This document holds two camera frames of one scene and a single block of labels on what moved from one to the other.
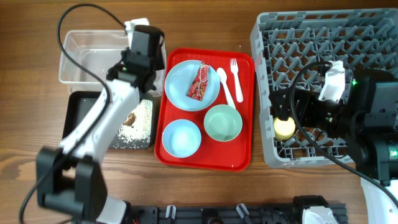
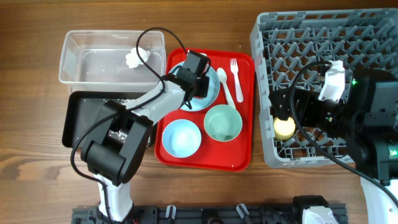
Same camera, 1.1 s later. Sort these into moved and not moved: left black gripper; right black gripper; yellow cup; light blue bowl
Moved: left black gripper
Not moved: light blue bowl; right black gripper; yellow cup
